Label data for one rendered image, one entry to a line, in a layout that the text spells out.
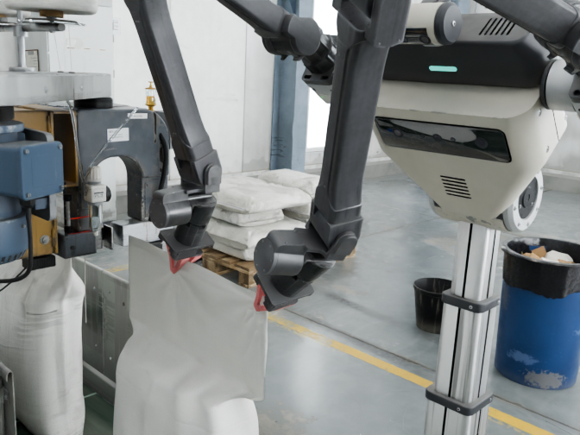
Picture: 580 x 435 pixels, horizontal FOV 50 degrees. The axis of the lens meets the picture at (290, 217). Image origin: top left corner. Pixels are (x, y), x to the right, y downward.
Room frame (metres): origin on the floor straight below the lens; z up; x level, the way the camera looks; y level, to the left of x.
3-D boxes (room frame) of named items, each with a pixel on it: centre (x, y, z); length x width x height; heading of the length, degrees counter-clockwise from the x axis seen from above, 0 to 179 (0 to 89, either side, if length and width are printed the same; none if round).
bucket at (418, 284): (3.48, -0.89, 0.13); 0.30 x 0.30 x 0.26
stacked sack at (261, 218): (4.44, 0.39, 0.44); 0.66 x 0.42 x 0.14; 40
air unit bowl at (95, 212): (1.35, 0.43, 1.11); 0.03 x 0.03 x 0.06
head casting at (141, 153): (1.55, 0.50, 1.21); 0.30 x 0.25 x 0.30; 46
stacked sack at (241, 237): (4.33, 0.21, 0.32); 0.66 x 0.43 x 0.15; 138
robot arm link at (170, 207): (1.17, 0.20, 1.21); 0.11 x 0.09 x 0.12; 136
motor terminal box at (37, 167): (1.07, 0.46, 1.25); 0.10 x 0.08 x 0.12; 161
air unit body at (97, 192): (1.36, 0.43, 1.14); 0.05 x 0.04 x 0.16; 136
